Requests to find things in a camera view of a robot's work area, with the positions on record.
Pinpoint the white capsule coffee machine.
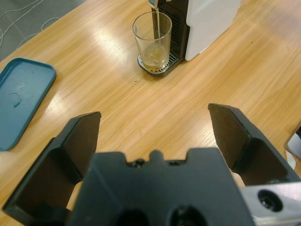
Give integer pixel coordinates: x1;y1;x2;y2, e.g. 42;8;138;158
137;0;244;76

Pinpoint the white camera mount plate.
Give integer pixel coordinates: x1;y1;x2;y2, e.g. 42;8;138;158
284;130;301;159

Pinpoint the white floor cable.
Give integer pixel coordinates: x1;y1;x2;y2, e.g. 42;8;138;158
0;0;63;45

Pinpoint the clear drinking glass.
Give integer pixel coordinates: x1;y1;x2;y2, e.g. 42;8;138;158
132;12;173;71

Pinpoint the teal plastic serving tray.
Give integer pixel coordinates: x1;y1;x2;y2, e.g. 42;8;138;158
0;57;57;152

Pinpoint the white paper tag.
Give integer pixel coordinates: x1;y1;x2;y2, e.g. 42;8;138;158
285;150;296;169

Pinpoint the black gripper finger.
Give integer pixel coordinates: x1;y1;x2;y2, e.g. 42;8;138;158
207;103;301;188
2;112;102;226

